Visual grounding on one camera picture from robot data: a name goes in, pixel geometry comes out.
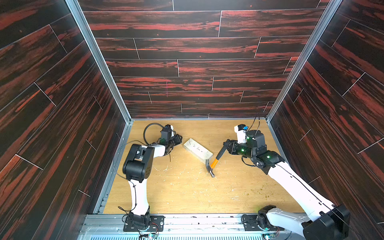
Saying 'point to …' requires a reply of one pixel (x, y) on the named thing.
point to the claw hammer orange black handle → (210, 168)
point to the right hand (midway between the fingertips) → (227, 141)
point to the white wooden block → (198, 150)
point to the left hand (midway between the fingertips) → (183, 137)
